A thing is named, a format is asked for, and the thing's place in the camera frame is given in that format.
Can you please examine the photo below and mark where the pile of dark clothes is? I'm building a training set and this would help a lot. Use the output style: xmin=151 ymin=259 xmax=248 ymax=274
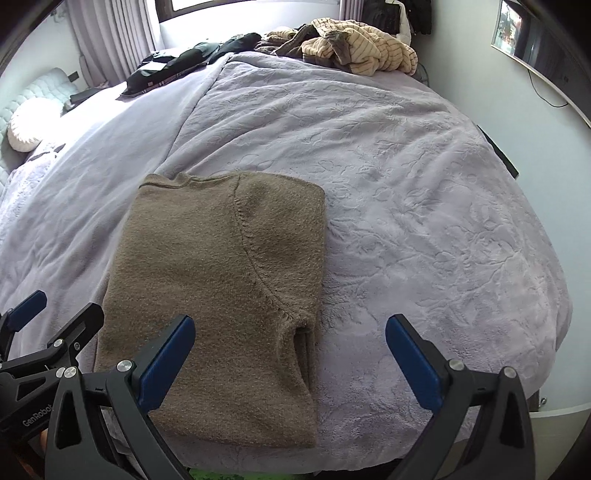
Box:
xmin=122 ymin=32 xmax=264 ymax=97

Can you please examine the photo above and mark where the black furniture by window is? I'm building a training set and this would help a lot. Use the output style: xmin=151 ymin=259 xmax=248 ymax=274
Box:
xmin=362 ymin=0 xmax=432 ymax=35

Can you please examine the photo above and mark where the lavender embossed blanket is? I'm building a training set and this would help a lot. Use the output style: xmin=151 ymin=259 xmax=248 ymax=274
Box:
xmin=0 ymin=51 xmax=573 ymax=467

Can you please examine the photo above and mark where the yellow striped clothes pile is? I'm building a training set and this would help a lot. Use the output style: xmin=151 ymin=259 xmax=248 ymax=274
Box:
xmin=300 ymin=17 xmax=419 ymax=77

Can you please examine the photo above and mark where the dark framed window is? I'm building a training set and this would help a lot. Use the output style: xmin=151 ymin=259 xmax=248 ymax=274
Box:
xmin=157 ymin=0 xmax=345 ymax=24

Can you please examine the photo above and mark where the brown knitted sweater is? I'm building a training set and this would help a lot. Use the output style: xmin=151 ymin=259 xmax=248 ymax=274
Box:
xmin=92 ymin=171 xmax=328 ymax=449

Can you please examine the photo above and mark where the round white pillow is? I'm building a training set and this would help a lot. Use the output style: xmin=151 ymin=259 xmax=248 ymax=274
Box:
xmin=7 ymin=98 xmax=63 ymax=152

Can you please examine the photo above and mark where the black cable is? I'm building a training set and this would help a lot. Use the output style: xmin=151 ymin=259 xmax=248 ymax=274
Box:
xmin=526 ymin=68 xmax=570 ymax=108

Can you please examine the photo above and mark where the green patterned cloth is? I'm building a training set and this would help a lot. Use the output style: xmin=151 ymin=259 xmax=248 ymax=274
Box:
xmin=187 ymin=466 xmax=296 ymax=480

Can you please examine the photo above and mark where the grey pleated curtain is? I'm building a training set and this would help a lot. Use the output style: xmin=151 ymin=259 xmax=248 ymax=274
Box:
xmin=65 ymin=0 xmax=162 ymax=88

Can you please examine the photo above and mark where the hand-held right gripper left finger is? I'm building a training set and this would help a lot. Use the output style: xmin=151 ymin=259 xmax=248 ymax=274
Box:
xmin=44 ymin=315 xmax=195 ymax=480

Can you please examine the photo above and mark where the grey quilted headboard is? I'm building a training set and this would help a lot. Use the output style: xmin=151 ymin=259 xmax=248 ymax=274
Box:
xmin=0 ymin=67 xmax=81 ymax=185

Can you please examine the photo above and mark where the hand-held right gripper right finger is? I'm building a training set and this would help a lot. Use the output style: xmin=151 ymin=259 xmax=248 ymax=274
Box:
xmin=385 ymin=314 xmax=536 ymax=480

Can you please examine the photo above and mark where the brown crumpled garment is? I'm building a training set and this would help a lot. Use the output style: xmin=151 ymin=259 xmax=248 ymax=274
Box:
xmin=254 ymin=23 xmax=333 ymax=61

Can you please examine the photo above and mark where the wall-mounted screen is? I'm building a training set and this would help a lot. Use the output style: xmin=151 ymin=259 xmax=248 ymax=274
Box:
xmin=490 ymin=0 xmax=591 ymax=127

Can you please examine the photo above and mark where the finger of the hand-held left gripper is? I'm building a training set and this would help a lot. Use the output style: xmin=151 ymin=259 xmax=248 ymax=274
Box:
xmin=0 ymin=290 xmax=48 ymax=333
xmin=0 ymin=302 xmax=105 ymax=376

